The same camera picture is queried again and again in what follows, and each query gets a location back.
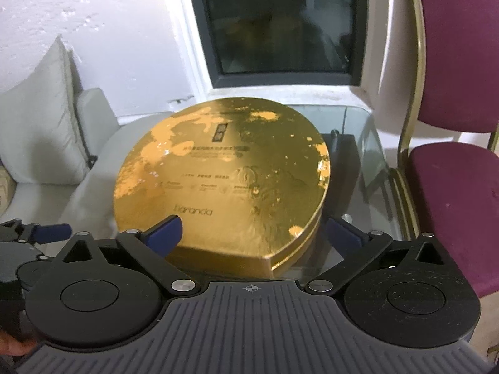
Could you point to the gold round gift box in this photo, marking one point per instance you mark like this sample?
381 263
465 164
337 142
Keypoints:
296 253

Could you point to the person's left hand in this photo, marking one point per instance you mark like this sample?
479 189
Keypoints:
13 352

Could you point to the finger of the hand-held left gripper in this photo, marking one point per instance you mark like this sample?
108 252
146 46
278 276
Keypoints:
50 232

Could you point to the dark framed window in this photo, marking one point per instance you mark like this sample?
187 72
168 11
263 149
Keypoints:
273 27

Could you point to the white sofa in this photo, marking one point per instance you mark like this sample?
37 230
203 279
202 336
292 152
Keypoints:
97 113

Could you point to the beige quilted cloth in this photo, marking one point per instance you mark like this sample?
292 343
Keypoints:
4 187

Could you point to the white cushion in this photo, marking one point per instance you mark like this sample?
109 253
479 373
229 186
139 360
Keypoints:
43 124

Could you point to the gold round box lid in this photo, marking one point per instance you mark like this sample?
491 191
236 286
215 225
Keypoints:
218 163

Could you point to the maroon chair with gold frame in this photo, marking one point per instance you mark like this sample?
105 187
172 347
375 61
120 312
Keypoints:
460 66

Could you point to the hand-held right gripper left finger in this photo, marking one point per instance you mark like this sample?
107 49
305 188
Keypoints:
163 233

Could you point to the glass desktop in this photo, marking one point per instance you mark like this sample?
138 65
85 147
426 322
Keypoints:
312 115

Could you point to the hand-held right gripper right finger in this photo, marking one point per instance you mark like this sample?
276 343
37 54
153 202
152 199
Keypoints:
345 235

